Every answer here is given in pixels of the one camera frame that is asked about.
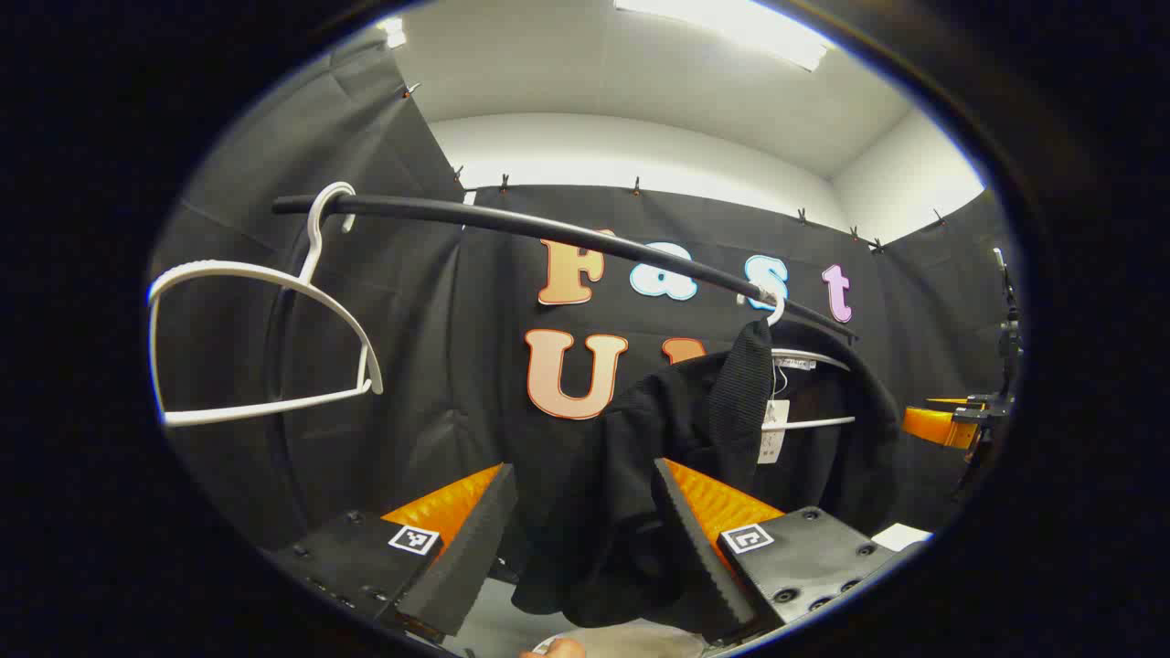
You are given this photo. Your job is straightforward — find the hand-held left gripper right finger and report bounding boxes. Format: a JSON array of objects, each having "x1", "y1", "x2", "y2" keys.
[{"x1": 652, "y1": 458, "x2": 904, "y2": 645}]

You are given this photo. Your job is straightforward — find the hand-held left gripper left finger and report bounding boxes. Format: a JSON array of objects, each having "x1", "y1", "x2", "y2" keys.
[{"x1": 263, "y1": 462, "x2": 519, "y2": 638}]

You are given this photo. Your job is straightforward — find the white laundry hamper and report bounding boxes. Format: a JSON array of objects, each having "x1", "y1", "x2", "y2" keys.
[{"x1": 535, "y1": 620, "x2": 709, "y2": 658}]

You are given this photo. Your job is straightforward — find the black knit garment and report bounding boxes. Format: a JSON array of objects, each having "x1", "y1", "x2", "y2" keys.
[{"x1": 510, "y1": 315, "x2": 901, "y2": 630}]

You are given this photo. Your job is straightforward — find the black clothes rack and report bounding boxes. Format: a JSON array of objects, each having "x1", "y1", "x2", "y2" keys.
[{"x1": 263, "y1": 194, "x2": 860, "y2": 513}]

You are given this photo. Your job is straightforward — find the empty white clothes hanger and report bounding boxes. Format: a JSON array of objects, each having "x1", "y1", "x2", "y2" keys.
[{"x1": 146, "y1": 181, "x2": 385, "y2": 429}]

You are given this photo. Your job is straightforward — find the white paper hang tag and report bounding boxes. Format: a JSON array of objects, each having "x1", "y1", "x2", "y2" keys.
[{"x1": 758, "y1": 399, "x2": 792, "y2": 465}]

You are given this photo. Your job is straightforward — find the black backdrop cloth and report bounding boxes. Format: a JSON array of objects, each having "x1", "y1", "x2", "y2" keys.
[{"x1": 151, "y1": 27, "x2": 1020, "y2": 586}]

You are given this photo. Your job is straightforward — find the row of small backdrop clips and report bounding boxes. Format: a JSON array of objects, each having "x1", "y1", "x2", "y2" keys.
[{"x1": 402, "y1": 82, "x2": 947, "y2": 253}]

